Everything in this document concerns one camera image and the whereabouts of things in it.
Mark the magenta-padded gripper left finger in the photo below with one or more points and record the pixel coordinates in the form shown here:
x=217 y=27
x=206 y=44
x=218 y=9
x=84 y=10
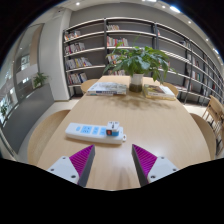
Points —
x=63 y=166

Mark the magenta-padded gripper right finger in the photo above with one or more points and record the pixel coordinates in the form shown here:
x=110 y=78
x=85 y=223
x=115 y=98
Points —
x=160 y=166

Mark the white and blue charger block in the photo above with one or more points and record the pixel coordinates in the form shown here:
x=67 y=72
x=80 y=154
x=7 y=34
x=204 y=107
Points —
x=112 y=130

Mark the white power strip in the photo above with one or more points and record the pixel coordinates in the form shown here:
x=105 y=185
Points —
x=86 y=131

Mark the wooden slat-back chair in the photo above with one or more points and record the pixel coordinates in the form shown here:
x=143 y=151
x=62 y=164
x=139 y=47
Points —
x=213 y=113

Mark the yellow-edged book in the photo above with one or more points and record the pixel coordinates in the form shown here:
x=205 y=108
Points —
x=158 y=90

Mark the green potted plant, white pot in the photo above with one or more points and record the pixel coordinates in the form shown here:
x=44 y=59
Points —
x=136 y=83

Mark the white and blue book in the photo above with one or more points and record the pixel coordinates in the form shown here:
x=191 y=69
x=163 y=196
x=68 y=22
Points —
x=106 y=88

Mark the small green background plant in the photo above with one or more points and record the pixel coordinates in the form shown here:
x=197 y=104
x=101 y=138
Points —
x=40 y=80

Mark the grey shelf unit with books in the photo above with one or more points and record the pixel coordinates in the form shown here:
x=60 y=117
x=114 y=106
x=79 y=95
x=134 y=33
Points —
x=90 y=40

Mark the round ceiling lights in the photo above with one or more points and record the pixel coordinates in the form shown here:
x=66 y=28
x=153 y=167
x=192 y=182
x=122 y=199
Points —
x=175 y=9

